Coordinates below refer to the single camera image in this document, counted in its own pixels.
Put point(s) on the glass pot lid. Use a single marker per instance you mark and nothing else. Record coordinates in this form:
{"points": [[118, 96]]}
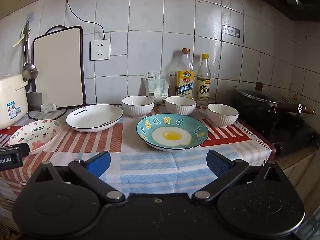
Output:
{"points": [[255, 93]]}

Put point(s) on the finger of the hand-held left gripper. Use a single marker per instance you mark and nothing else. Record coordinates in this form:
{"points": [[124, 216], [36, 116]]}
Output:
{"points": [[23, 148]]}

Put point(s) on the blue fried egg plate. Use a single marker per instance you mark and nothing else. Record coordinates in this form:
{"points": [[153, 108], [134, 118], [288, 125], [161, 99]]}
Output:
{"points": [[172, 135]]}

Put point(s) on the yellow label cooking wine bottle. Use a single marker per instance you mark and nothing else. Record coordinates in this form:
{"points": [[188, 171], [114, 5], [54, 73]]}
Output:
{"points": [[185, 82]]}

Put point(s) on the steel ladle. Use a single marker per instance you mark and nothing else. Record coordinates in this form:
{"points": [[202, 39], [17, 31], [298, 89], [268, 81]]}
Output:
{"points": [[29, 71]]}

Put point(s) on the pink printed plate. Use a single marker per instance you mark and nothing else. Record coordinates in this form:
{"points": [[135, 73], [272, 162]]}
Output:
{"points": [[37, 135]]}

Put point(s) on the white rice cooker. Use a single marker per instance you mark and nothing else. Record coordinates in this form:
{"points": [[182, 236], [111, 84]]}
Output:
{"points": [[12, 100]]}

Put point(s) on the white ribbed bowl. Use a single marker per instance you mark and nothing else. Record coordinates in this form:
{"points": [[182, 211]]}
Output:
{"points": [[180, 106], [138, 107], [222, 116]]}

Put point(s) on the white rice paddle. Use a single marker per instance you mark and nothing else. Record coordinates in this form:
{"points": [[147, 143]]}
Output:
{"points": [[18, 41]]}

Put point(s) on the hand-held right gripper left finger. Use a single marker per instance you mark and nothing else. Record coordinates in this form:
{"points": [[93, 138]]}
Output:
{"points": [[100, 162]]}

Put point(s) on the clear wall hook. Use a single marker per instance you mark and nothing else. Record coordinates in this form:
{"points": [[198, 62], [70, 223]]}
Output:
{"points": [[30, 17]]}

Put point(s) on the white cutting board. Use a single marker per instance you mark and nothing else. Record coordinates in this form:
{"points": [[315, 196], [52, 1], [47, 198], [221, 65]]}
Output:
{"points": [[57, 67]]}

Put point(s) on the white wall socket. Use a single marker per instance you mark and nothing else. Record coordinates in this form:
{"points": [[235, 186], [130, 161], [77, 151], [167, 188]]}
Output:
{"points": [[100, 50]]}

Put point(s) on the white salt bag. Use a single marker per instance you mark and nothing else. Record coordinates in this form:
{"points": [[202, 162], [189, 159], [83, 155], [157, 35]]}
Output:
{"points": [[163, 90], [150, 85]]}

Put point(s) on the white plate with black rim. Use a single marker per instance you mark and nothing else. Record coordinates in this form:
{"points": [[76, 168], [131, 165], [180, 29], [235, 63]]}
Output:
{"points": [[95, 117]]}

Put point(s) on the black gas stove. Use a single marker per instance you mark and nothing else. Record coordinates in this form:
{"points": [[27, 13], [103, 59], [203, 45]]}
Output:
{"points": [[290, 130]]}

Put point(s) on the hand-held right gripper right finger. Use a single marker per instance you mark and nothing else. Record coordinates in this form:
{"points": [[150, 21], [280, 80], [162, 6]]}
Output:
{"points": [[218, 164]]}

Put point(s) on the striped patchwork tablecloth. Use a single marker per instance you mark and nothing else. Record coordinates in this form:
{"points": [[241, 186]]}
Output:
{"points": [[140, 162]]}

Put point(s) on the small lidded pan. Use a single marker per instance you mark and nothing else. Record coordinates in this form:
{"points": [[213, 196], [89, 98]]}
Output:
{"points": [[295, 100]]}

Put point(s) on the clear vinegar bottle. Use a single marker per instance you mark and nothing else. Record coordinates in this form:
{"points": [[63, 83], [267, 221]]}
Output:
{"points": [[203, 87]]}

